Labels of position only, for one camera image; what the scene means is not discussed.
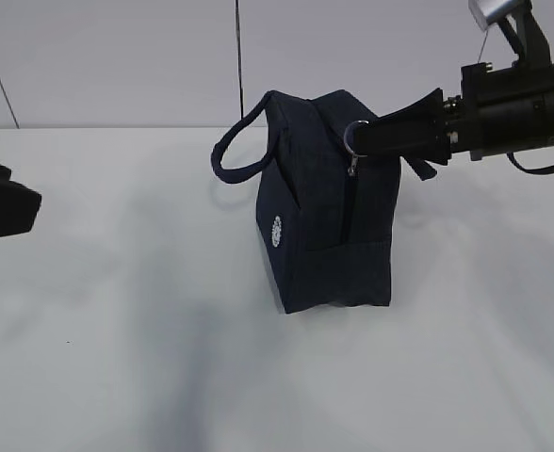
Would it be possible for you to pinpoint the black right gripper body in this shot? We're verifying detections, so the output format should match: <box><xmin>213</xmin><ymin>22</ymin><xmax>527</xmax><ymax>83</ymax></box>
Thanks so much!
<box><xmin>442</xmin><ymin>62</ymin><xmax>494</xmax><ymax>163</ymax></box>

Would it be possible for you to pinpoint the navy blue lunch bag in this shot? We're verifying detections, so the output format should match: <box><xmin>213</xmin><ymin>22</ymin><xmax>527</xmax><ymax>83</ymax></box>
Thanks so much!
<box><xmin>210</xmin><ymin>89</ymin><xmax>435</xmax><ymax>314</ymax></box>

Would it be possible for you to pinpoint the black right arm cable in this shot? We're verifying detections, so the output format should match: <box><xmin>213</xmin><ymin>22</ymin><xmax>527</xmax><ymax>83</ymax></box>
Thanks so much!
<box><xmin>505</xmin><ymin>149</ymin><xmax>554</xmax><ymax>176</ymax></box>

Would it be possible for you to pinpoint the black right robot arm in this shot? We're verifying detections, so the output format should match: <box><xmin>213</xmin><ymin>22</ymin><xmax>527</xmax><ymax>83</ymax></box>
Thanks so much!
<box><xmin>344</xmin><ymin>63</ymin><xmax>554</xmax><ymax>166</ymax></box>

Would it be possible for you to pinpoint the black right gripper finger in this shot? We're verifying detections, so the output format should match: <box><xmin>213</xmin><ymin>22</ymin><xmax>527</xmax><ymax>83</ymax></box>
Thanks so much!
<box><xmin>350</xmin><ymin>89</ymin><xmax>450</xmax><ymax>164</ymax></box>

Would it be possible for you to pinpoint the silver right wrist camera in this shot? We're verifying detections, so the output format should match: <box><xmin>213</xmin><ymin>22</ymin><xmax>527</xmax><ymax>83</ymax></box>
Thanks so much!
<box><xmin>467</xmin><ymin>0</ymin><xmax>525</xmax><ymax>32</ymax></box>

